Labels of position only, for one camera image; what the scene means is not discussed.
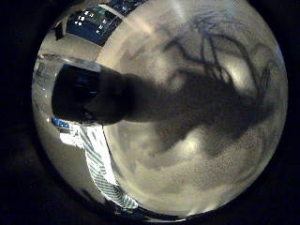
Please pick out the white blue striped cloth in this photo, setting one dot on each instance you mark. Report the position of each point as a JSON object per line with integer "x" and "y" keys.
{"x": 103, "y": 168}

